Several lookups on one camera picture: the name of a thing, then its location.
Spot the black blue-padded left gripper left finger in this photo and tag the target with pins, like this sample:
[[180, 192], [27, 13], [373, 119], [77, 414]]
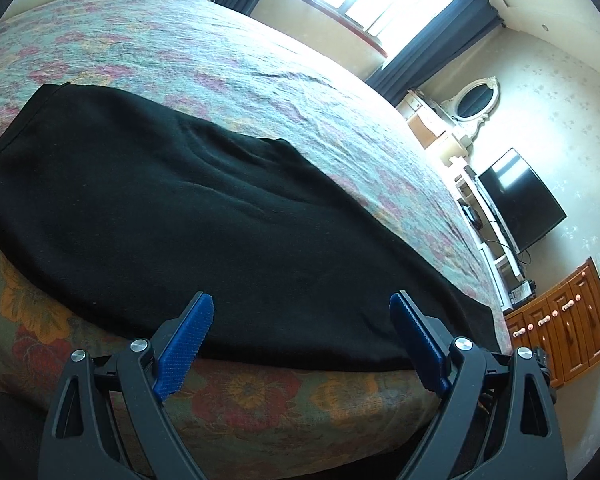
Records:
[[81, 437]]

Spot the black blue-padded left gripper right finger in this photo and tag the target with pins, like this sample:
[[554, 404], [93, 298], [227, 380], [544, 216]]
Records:
[[496, 418]]

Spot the dark blue curtain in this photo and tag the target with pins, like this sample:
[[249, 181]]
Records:
[[458, 27]]

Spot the white dresser shelf unit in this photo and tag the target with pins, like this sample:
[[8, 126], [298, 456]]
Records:
[[448, 145]]

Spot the wooden cabinet with knobs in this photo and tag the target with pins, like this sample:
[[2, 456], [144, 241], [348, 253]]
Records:
[[565, 323]]

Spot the white oval mirror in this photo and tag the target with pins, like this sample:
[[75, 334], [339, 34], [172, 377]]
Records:
[[473, 105]]

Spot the black flat television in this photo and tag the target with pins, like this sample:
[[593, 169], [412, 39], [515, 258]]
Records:
[[523, 204]]

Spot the black pants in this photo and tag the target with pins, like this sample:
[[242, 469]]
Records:
[[122, 209]]

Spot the floral bedspread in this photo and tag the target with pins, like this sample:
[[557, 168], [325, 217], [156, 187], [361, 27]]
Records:
[[242, 421]]

